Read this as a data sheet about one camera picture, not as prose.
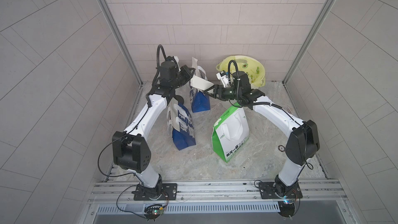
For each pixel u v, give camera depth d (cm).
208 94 72
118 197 69
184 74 68
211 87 71
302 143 45
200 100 85
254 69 94
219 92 69
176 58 72
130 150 43
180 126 73
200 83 78
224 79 73
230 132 74
